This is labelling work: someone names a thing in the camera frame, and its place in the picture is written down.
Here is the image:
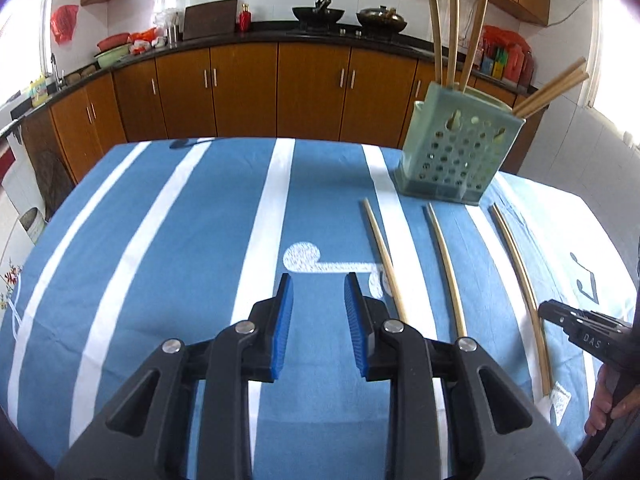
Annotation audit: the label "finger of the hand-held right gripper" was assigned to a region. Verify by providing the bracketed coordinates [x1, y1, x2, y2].
[537, 299, 583, 333]

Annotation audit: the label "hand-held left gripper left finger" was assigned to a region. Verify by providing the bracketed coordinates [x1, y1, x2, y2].
[55, 272, 296, 480]

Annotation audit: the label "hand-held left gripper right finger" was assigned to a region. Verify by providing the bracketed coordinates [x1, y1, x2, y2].
[344, 272, 583, 480]

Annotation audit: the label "green perforated chopstick holder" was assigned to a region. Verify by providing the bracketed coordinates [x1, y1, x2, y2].
[393, 81, 526, 206]

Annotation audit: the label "person's right hand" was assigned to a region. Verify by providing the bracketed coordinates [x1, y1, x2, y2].
[584, 367, 632, 437]

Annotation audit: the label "blue white striped tablecloth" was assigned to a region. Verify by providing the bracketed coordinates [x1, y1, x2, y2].
[0, 137, 640, 480]

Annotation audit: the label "brown base cabinets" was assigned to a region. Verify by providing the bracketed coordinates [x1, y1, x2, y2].
[22, 42, 546, 196]

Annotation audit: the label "orange red bottle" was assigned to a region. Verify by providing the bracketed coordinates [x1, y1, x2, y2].
[505, 45, 523, 81]

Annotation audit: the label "colourful seasoning boxes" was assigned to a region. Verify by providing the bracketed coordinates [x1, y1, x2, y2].
[482, 45, 507, 77]

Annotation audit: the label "white bucket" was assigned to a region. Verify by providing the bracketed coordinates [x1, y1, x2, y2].
[17, 207, 47, 246]

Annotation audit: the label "brown woven sack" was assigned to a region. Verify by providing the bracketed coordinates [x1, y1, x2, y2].
[30, 150, 76, 221]

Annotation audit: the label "large red plastic bag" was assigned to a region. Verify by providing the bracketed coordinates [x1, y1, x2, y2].
[480, 25, 526, 51]

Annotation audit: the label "gas stove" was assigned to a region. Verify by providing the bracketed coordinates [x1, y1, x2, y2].
[285, 27, 416, 41]

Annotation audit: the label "black kitchen countertop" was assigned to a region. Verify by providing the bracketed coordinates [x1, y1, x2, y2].
[0, 20, 531, 136]

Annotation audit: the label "black pot with lid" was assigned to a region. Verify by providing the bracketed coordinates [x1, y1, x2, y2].
[356, 5, 407, 33]

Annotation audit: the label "black wok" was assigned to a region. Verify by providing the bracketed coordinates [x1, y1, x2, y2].
[291, 0, 346, 23]

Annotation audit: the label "dark cutting board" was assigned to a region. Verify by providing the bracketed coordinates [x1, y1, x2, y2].
[182, 0, 238, 41]

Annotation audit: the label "green basin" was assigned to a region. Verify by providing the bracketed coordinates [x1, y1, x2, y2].
[94, 43, 133, 69]

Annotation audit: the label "red orange plastic bag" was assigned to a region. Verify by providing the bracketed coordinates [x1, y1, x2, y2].
[130, 28, 158, 53]

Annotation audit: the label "red basin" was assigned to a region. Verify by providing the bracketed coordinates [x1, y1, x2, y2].
[96, 33, 132, 52]

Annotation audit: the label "yellow detergent bottle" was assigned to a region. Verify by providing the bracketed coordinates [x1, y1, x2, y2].
[30, 76, 51, 107]

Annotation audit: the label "red plastic bag on hook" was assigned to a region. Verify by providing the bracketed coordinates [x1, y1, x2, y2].
[50, 4, 80, 45]

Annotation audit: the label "window with sliding pane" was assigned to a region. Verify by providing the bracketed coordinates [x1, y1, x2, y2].
[0, 0, 56, 106]

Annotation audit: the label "window with white frame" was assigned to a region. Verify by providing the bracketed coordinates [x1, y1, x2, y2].
[582, 0, 640, 116]

